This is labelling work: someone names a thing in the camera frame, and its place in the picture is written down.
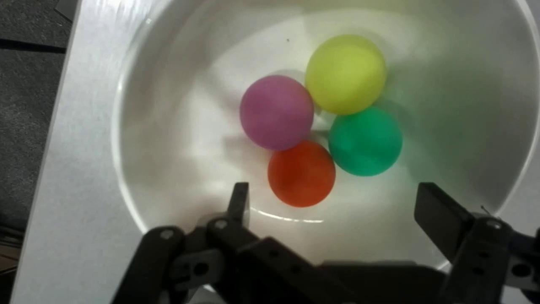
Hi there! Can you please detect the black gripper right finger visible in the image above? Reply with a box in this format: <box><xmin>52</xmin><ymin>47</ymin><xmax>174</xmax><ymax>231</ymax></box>
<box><xmin>413</xmin><ymin>182</ymin><xmax>474</xmax><ymax>260</ymax></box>

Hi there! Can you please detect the white bowl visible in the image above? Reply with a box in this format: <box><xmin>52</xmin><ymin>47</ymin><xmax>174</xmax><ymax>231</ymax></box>
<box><xmin>113</xmin><ymin>0</ymin><xmax>538</xmax><ymax>266</ymax></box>

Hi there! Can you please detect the green ball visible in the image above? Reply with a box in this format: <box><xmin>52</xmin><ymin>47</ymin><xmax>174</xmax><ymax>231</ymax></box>
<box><xmin>327</xmin><ymin>108</ymin><xmax>403</xmax><ymax>175</ymax></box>

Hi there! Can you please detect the purple ball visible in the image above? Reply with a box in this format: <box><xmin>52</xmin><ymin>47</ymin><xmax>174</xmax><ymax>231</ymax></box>
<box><xmin>240</xmin><ymin>74</ymin><xmax>314</xmax><ymax>150</ymax></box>

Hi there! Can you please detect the red ball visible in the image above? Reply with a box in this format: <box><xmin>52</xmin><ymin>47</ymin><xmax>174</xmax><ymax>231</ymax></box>
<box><xmin>267</xmin><ymin>141</ymin><xmax>336</xmax><ymax>207</ymax></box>

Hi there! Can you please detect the yellow ball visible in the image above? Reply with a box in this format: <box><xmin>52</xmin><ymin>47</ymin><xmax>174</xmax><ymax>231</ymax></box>
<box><xmin>305</xmin><ymin>35</ymin><xmax>388</xmax><ymax>114</ymax></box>

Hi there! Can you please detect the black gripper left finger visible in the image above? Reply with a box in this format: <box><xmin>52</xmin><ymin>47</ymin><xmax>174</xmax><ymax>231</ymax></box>
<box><xmin>226</xmin><ymin>182</ymin><xmax>250</xmax><ymax>226</ymax></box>

